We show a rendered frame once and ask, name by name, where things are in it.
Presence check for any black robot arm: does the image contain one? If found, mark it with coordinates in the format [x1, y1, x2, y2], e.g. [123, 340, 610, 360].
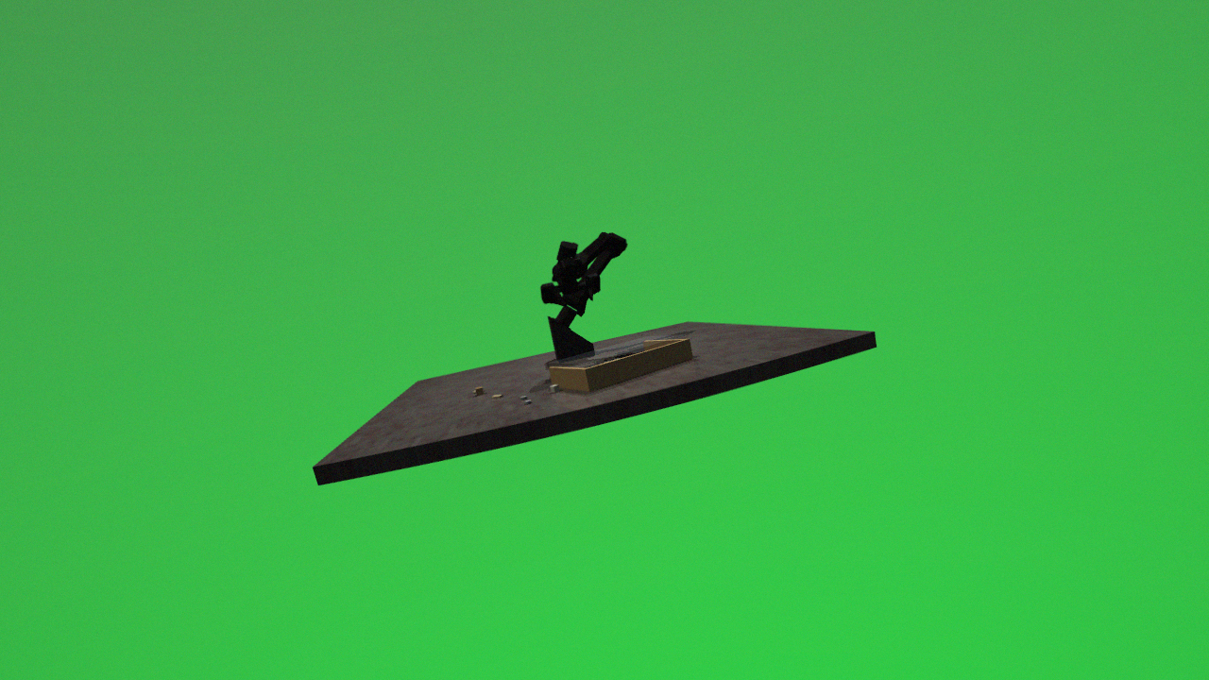
[553, 232, 627, 330]

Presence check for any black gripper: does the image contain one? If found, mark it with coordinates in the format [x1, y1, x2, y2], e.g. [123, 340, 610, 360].
[540, 273, 601, 307]

